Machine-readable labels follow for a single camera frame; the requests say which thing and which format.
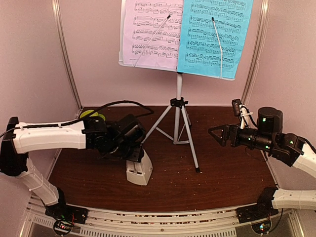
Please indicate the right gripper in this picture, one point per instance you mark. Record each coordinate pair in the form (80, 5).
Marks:
(226, 133)

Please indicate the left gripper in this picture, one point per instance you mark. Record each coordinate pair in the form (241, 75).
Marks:
(137, 155)

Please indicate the white metronome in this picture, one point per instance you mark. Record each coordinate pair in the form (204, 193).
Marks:
(139, 170)

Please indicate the white music stand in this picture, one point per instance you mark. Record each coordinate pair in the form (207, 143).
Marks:
(182, 121)

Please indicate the blue sheet music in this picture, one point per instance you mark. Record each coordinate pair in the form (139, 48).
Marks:
(212, 37)

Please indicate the purple sheet music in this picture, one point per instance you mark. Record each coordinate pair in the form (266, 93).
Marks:
(150, 33)

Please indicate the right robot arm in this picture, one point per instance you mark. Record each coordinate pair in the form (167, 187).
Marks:
(294, 151)

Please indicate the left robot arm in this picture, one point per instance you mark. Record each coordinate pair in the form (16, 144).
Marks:
(121, 139)

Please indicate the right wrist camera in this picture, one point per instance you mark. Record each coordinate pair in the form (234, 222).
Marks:
(243, 113)

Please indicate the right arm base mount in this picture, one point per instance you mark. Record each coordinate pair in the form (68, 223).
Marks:
(260, 213)

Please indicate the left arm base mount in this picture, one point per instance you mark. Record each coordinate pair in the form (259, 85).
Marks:
(66, 216)

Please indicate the right aluminium corner post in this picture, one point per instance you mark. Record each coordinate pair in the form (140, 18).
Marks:
(258, 48)

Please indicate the aluminium corner post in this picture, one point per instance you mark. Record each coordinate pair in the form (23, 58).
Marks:
(258, 48)
(65, 55)

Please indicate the left aluminium corner post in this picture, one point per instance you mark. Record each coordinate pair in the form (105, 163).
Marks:
(65, 55)

